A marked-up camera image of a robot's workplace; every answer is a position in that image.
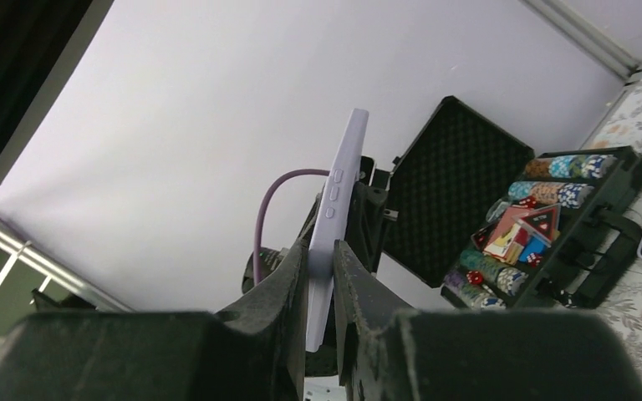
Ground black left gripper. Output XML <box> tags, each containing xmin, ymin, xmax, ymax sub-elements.
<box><xmin>344</xmin><ymin>156</ymin><xmax>396</xmax><ymax>273</ymax></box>

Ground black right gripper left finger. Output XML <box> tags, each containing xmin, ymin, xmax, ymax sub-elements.
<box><xmin>0</xmin><ymin>239</ymin><xmax>308</xmax><ymax>400</ymax></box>

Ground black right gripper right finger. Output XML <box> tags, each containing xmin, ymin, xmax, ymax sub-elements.
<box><xmin>334</xmin><ymin>241</ymin><xmax>642</xmax><ymax>400</ymax></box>

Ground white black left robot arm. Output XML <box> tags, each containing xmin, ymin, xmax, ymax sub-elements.
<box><xmin>242</xmin><ymin>156</ymin><xmax>398</xmax><ymax>377</ymax></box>

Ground black poker chip case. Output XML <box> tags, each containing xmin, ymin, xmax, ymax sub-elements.
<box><xmin>385</xmin><ymin>96</ymin><xmax>642</xmax><ymax>309</ymax></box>

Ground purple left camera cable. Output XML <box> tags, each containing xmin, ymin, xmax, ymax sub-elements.
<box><xmin>251</xmin><ymin>168</ymin><xmax>332</xmax><ymax>286</ymax></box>

